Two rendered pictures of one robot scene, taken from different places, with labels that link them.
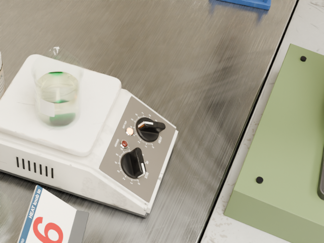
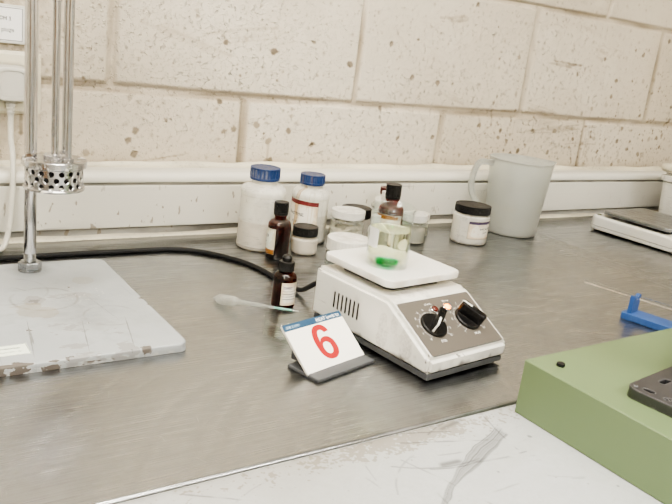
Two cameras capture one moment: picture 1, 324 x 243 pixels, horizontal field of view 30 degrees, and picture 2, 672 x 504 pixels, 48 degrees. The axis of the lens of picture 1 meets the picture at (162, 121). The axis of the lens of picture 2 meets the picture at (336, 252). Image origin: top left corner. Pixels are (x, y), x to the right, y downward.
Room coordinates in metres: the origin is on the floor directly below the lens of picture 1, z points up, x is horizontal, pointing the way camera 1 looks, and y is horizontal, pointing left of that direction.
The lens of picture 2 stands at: (-0.25, -0.39, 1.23)
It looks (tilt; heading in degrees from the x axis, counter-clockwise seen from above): 16 degrees down; 41
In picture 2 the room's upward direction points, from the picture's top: 7 degrees clockwise
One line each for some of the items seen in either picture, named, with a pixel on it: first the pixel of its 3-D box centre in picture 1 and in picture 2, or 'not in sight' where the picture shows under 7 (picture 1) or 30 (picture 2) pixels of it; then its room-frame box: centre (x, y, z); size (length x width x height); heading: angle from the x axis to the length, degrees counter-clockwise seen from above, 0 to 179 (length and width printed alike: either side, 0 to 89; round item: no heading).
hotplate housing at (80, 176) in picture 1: (78, 132); (401, 305); (0.44, 0.10, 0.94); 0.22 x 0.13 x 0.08; 82
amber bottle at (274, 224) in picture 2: not in sight; (279, 229); (0.53, 0.40, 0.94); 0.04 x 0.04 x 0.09
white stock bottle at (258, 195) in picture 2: not in sight; (262, 207); (0.54, 0.46, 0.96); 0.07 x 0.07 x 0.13
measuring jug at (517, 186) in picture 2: not in sight; (508, 195); (1.09, 0.33, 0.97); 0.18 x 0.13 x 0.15; 148
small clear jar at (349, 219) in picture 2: not in sight; (346, 228); (0.68, 0.39, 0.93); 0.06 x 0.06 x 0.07
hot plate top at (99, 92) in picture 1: (58, 102); (391, 264); (0.45, 0.12, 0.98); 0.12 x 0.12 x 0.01; 82
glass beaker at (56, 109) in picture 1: (58, 89); (391, 234); (0.43, 0.12, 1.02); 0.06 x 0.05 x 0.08; 15
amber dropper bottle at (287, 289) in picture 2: not in sight; (285, 279); (0.39, 0.24, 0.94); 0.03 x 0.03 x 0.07
